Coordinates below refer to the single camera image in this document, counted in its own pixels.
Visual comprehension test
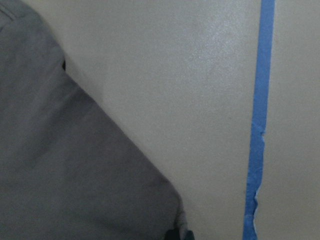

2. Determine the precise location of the dark brown t-shirt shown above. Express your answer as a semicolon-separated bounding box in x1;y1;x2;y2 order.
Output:
0;0;190;240

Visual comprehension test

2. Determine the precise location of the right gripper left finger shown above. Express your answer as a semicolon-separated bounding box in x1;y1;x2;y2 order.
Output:
164;228;180;240

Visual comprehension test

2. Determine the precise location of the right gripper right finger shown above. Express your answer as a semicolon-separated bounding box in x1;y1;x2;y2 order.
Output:
186;230;195;240

